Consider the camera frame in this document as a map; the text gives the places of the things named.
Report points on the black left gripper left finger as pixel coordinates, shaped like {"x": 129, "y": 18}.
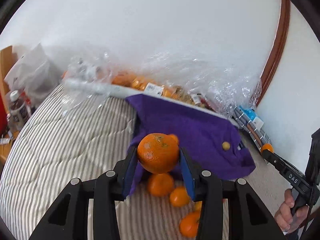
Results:
{"x": 67, "y": 217}

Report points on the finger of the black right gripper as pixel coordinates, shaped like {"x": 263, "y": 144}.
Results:
{"x": 286, "y": 170}

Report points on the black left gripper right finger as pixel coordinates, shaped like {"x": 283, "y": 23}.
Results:
{"x": 248, "y": 216}

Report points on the small orange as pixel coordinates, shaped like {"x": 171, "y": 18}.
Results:
{"x": 179, "y": 197}
{"x": 268, "y": 147}
{"x": 175, "y": 138}

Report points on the large orange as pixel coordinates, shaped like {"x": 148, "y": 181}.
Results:
{"x": 158, "y": 153}

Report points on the white tray with fruits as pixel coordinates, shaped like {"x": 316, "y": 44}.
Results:
{"x": 85, "y": 88}

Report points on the person's right hand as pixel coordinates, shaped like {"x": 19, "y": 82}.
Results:
{"x": 283, "y": 217}

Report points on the orange at bottom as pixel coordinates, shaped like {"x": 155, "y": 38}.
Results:
{"x": 188, "y": 225}

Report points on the small orange on bed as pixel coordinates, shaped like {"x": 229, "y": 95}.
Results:
{"x": 179, "y": 197}

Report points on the small yellow round fruit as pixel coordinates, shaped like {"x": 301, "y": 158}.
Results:
{"x": 226, "y": 146}

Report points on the purple cloth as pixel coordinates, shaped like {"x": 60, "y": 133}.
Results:
{"x": 200, "y": 134}

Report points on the striped bed quilt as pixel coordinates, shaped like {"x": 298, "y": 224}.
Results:
{"x": 52, "y": 149}

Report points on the orange on bed upper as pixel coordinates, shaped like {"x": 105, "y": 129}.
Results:
{"x": 160, "y": 185}

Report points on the wooden side table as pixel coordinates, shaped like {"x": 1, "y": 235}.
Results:
{"x": 8, "y": 59}

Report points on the small orange behind held orange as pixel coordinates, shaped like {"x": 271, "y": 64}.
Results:
{"x": 175, "y": 138}

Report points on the plastic bottle dark label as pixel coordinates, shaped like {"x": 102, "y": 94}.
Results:
{"x": 19, "y": 108}

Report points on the clear plastic bag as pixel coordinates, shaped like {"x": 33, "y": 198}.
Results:
{"x": 217, "y": 89}

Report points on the white plastic bag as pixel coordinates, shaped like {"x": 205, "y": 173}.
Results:
{"x": 35, "y": 74}

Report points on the brown wooden door frame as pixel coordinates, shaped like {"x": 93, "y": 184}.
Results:
{"x": 277, "y": 47}

